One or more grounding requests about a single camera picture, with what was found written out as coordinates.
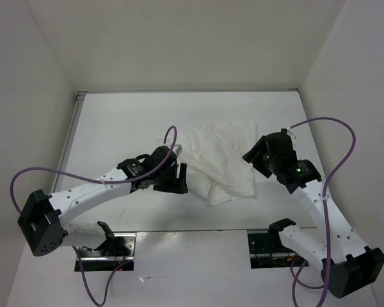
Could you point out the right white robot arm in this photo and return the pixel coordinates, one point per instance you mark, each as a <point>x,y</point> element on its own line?
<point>345,261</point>

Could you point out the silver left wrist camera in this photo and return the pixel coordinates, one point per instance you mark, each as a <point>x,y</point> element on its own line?
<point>177,150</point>

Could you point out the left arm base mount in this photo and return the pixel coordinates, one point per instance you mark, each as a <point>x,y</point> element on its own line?
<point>109,256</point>

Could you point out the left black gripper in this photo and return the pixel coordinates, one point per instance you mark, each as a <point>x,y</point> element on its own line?
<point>178,185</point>

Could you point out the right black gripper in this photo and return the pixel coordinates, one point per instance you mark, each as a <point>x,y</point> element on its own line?
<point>256,160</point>

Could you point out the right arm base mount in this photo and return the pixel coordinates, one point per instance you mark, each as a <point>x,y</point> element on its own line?
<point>263,255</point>

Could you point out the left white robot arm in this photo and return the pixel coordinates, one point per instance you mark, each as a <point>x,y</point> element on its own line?
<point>46,219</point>

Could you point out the white pleated skirt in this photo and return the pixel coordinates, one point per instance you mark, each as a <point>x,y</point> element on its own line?
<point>216,171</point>

